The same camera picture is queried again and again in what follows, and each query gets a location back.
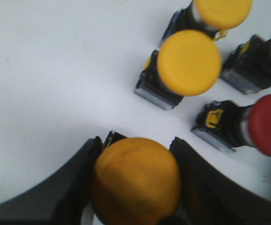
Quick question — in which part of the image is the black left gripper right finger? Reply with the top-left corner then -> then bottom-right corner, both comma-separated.
169,137 -> 271,225

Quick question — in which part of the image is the worn yellow mushroom push button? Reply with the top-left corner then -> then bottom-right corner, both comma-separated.
91,137 -> 181,225

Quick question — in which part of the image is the red mushroom push button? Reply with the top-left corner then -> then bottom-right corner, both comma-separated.
220,34 -> 271,95
191,94 -> 271,157

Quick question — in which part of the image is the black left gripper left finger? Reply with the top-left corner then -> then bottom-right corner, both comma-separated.
0,136 -> 102,225

